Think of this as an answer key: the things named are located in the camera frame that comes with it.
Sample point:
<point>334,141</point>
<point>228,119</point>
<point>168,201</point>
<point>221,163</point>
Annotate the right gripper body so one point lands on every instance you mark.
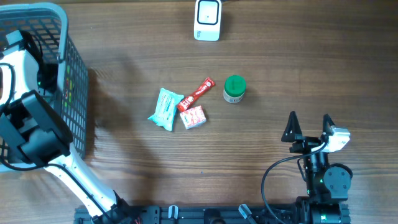
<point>307,144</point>

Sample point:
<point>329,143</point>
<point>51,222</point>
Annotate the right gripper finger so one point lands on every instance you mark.
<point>328,125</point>
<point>293,130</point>

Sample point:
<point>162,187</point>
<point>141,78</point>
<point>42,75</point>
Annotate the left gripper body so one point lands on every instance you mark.
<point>48,76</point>

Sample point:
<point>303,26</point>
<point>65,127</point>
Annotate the green lid jar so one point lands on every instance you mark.
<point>234,89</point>

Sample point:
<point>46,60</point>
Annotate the red stick packet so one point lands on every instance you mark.
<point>207,84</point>

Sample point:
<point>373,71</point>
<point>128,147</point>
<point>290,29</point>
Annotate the small red white box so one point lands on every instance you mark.
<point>193,117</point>

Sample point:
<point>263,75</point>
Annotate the teal tissue packet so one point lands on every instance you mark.
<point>166,108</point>

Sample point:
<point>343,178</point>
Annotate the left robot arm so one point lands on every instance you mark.
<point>39,137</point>

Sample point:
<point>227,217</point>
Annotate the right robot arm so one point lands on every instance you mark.
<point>327,184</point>

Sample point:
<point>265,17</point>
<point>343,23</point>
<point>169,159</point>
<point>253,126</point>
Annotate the white barcode scanner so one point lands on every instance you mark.
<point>207,21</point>

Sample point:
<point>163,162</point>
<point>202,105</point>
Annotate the grey plastic shopping basket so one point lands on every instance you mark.
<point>48,23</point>

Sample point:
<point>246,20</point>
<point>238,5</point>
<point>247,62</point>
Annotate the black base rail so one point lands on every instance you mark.
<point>286,213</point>

